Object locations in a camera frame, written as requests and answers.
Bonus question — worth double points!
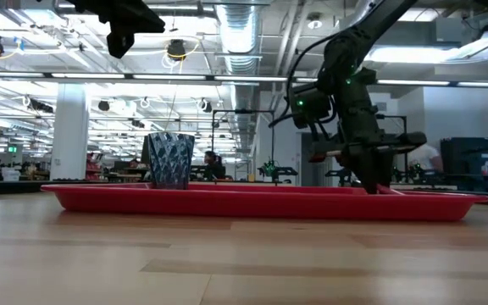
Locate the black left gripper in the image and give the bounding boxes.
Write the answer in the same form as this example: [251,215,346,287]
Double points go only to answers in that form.
[66,0,167,60]

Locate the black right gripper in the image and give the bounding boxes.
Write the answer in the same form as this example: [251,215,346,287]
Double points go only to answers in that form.
[308,69,428,196]

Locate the blue faceted cup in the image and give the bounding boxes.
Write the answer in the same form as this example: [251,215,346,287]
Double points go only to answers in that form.
[147,131,197,191]

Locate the red plastic tray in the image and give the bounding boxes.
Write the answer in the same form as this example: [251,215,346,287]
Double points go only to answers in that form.
[40,181,488,223]

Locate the person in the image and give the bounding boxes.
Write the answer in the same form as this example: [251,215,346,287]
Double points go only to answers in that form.
[202,150,228,182]
[406,143,445,173]

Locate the black cabinet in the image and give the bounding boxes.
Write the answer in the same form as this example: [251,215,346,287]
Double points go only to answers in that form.
[440,136,488,177]

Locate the white pillar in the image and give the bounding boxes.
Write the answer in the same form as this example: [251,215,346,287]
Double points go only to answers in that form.
[49,83,91,182]

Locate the black monitor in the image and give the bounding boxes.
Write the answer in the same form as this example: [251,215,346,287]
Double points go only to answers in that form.
[140,135,151,166]

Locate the red bin rack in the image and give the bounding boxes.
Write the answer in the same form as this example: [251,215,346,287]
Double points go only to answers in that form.
[85,152,104,182]

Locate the black gantry frame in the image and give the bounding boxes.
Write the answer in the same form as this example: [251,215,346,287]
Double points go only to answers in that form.
[374,113,408,184]
[211,108,276,184]

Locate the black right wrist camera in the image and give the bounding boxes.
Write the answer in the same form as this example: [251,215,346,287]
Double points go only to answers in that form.
[287,81,335,130]

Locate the silver ventilation duct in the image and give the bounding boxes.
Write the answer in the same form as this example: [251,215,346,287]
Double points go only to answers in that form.
[214,0,267,128]

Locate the black right camera cable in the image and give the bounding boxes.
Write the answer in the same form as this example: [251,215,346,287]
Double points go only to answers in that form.
[267,32,343,129]

